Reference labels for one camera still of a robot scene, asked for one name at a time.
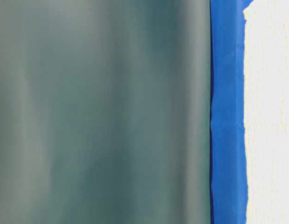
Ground yellow white checked towel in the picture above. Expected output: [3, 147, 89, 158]
[243, 0, 289, 224]

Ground grey green backdrop curtain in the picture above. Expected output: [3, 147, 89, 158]
[0, 0, 211, 224]

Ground blue table cloth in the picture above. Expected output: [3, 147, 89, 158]
[210, 0, 250, 224]

